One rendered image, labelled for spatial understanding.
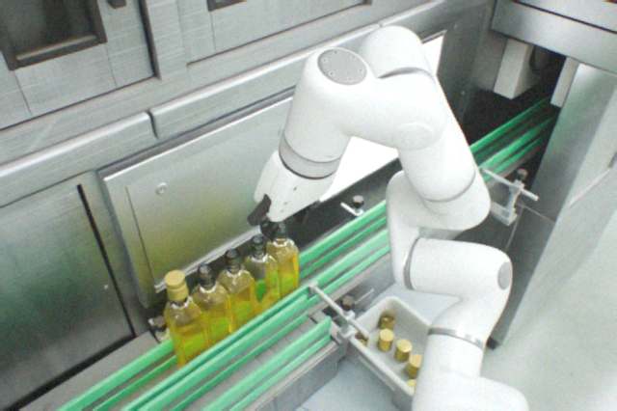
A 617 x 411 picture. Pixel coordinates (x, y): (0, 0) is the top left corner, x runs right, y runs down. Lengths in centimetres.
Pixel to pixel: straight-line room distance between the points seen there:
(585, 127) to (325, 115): 115
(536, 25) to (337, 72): 110
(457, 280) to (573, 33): 89
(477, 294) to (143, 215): 58
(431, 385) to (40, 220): 66
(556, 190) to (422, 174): 107
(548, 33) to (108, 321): 127
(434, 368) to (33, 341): 72
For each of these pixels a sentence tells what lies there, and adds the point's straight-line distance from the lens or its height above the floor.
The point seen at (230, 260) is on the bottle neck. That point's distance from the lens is 96.
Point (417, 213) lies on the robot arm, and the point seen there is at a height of 134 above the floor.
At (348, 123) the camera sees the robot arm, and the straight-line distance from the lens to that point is 52.
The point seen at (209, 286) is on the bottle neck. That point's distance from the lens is 97.
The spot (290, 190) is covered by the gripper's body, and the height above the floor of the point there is 146.
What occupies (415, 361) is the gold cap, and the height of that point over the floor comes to 81.
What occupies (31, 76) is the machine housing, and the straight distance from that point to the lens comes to 84.
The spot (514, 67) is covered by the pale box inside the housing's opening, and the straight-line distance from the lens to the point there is 178.
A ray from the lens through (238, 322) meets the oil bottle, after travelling 108.
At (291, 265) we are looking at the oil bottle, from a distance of 108.
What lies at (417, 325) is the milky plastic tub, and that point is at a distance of 129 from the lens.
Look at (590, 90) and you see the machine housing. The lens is 155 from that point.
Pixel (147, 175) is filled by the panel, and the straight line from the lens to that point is 93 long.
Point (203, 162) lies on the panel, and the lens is 99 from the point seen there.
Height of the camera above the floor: 184
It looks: 42 degrees down
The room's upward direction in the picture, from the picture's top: straight up
